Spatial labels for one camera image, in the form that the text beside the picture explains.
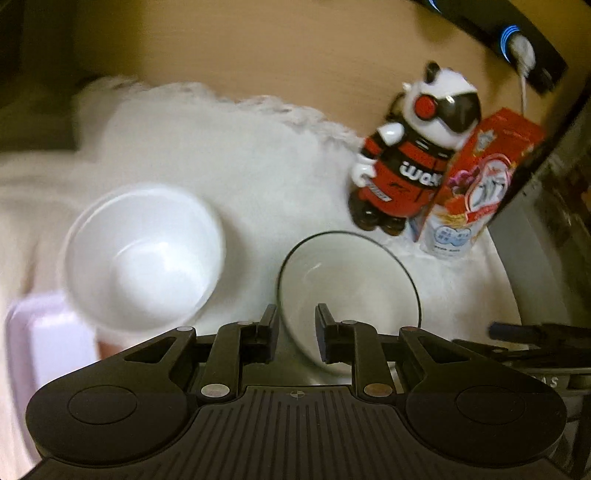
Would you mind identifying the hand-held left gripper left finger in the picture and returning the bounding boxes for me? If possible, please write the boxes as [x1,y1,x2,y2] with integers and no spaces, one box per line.
[99,304,279,400]

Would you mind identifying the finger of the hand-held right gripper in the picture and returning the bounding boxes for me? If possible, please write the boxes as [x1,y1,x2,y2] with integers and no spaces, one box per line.
[452,339,550,366]
[489,322,578,344]

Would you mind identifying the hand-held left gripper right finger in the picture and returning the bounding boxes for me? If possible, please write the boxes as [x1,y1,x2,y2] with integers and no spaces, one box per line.
[315,304,492,400]

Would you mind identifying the clear glass bowl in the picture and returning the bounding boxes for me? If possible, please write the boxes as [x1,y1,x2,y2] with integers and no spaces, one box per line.
[277,231,422,377]

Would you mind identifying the lavender rectangular plastic tray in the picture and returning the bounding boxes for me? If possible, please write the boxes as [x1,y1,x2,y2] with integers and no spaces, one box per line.
[7,291,100,409]

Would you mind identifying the white plastic cup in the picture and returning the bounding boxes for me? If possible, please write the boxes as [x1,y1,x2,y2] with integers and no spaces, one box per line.
[62,183,227,347]

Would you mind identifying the red and white carton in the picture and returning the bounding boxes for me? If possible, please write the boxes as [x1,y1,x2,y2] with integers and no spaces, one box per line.
[409,107,546,261]

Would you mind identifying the white fluffy cloth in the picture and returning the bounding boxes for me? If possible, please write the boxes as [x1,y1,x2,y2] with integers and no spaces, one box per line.
[0,76,527,462]

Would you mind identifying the panda figurine in red suit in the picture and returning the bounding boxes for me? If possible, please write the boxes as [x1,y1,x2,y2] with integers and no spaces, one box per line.
[347,61,483,238]

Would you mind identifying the black power strip blue lights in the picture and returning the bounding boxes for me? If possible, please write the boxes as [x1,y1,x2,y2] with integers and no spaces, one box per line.
[411,0,568,95]

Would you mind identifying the white plug with cable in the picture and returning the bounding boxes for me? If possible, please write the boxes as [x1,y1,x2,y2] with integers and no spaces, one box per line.
[505,34,537,114]

